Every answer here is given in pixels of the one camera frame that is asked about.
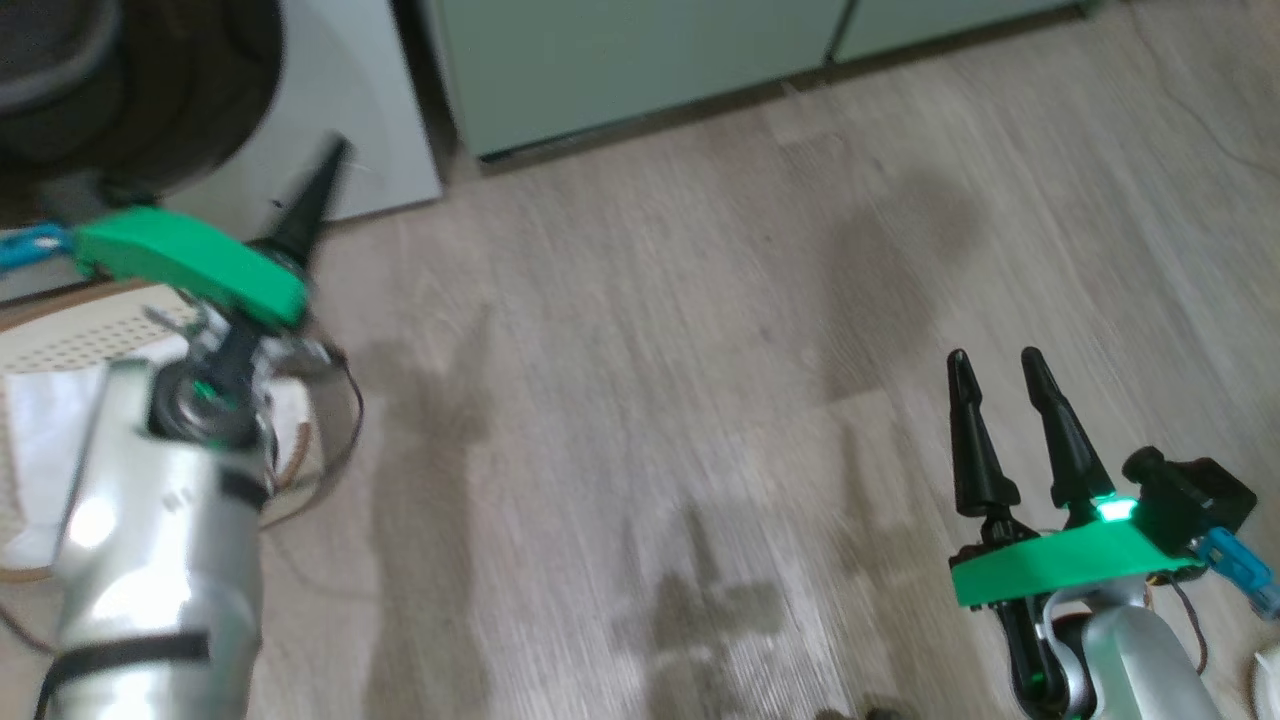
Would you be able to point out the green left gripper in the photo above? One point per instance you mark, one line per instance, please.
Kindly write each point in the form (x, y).
(190, 255)

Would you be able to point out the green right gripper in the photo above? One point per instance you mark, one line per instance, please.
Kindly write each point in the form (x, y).
(1060, 560)

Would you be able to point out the white front-load washing machine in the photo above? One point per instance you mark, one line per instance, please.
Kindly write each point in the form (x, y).
(340, 110)

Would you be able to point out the cream perforated laundry basket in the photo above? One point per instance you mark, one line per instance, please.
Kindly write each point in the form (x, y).
(90, 335)

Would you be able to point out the pale green cabinet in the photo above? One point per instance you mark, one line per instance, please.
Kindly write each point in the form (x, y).
(620, 60)

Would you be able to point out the white garment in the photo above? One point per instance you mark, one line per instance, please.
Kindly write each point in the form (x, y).
(40, 440)

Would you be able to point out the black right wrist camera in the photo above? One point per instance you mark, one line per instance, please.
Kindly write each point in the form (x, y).
(1190, 495)

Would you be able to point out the blue right camera connector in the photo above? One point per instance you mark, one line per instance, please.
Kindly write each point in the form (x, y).
(1245, 570)

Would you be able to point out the blue camera connector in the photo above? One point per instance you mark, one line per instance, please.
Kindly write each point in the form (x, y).
(35, 247)
(1245, 570)

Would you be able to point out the blue left camera connector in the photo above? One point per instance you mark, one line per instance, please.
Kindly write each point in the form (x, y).
(35, 247)

